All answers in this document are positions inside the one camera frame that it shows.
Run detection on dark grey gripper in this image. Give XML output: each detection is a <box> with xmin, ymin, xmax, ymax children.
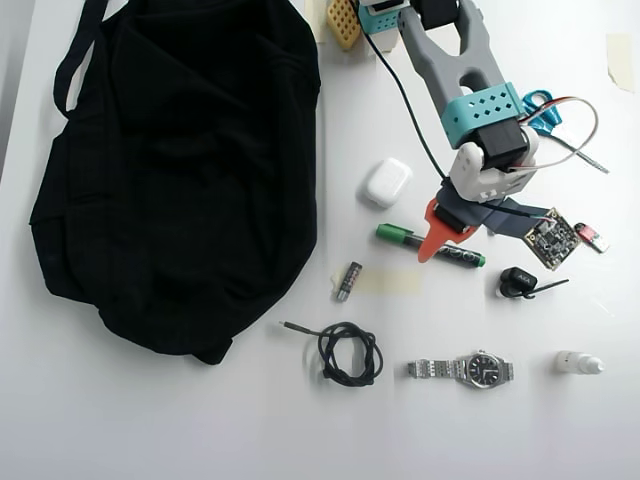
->
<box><xmin>417</xmin><ymin>184</ymin><xmax>545</xmax><ymax>264</ymax></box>

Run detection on green whiteboard marker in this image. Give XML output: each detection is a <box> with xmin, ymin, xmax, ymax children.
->
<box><xmin>375</xmin><ymin>223</ymin><xmax>486</xmax><ymax>269</ymax></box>

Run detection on yellow perforated robot base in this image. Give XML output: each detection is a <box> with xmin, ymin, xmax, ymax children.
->
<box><xmin>327</xmin><ymin>0</ymin><xmax>364</xmax><ymax>51</ymax></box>

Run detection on black fabric bag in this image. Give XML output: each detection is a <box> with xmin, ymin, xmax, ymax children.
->
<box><xmin>28</xmin><ymin>0</ymin><xmax>322</xmax><ymax>366</ymax></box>

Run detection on long beige masking tape strip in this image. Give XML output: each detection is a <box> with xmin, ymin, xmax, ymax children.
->
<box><xmin>329</xmin><ymin>267</ymin><xmax>424</xmax><ymax>297</ymax></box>

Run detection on white earbuds case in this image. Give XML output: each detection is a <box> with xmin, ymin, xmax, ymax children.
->
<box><xmin>357</xmin><ymin>157</ymin><xmax>414</xmax><ymax>210</ymax></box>

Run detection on small grey battery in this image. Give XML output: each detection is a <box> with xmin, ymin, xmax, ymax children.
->
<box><xmin>335</xmin><ymin>260</ymin><xmax>362</xmax><ymax>303</ymax></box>

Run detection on silver metal wristwatch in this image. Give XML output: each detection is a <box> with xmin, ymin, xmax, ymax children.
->
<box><xmin>406</xmin><ymin>348</ymin><xmax>515</xmax><ymax>389</ymax></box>

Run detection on red USB stick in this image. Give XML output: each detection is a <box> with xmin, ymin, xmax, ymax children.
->
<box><xmin>573</xmin><ymin>221</ymin><xmax>612</xmax><ymax>254</ymax></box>

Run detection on small white dropper bottle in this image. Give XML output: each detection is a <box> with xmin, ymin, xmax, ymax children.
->
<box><xmin>553</xmin><ymin>349</ymin><xmax>606</xmax><ymax>376</ymax></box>

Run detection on beige masking tape piece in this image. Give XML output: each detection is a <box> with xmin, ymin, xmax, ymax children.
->
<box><xmin>604</xmin><ymin>32</ymin><xmax>636</xmax><ymax>93</ymax></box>
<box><xmin>304</xmin><ymin>0</ymin><xmax>329</xmax><ymax>46</ymax></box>

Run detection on bare camera circuit board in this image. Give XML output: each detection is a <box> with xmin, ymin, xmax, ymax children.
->
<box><xmin>523</xmin><ymin>207</ymin><xmax>586</xmax><ymax>274</ymax></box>

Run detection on black robot camera cable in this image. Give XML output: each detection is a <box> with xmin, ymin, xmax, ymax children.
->
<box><xmin>357</xmin><ymin>0</ymin><xmax>549</xmax><ymax>219</ymax></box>

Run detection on blue handled scissors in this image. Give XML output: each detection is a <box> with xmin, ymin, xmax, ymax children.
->
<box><xmin>522</xmin><ymin>89</ymin><xmax>611</xmax><ymax>175</ymax></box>

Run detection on coiled black cable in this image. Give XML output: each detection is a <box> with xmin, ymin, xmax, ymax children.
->
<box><xmin>278</xmin><ymin>320</ymin><xmax>385</xmax><ymax>387</ymax></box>

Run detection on white red servo wire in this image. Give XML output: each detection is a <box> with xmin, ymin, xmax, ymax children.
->
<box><xmin>509</xmin><ymin>96</ymin><xmax>601</xmax><ymax>174</ymax></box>

